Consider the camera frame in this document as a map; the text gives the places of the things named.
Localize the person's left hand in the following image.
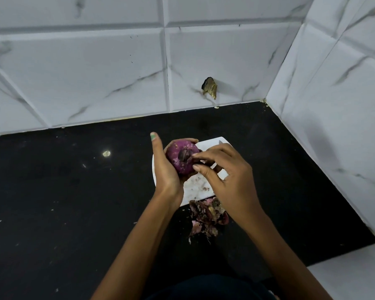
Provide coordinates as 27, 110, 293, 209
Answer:
150, 132, 202, 203

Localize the person's right hand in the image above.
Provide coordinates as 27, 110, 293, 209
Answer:
192, 143, 265, 230

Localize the red onion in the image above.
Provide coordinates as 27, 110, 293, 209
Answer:
165, 139, 203, 176

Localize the person's left forearm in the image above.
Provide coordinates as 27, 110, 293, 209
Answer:
91, 194, 184, 300

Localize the person's right forearm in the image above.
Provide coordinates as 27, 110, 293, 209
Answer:
237, 209, 334, 300

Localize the white cutting board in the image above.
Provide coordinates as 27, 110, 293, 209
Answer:
151, 137, 230, 207

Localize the pile of onion peels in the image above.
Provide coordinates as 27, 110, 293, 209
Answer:
187, 197, 230, 245

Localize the person's dark clothing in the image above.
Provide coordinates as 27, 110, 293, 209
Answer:
145, 274, 280, 300

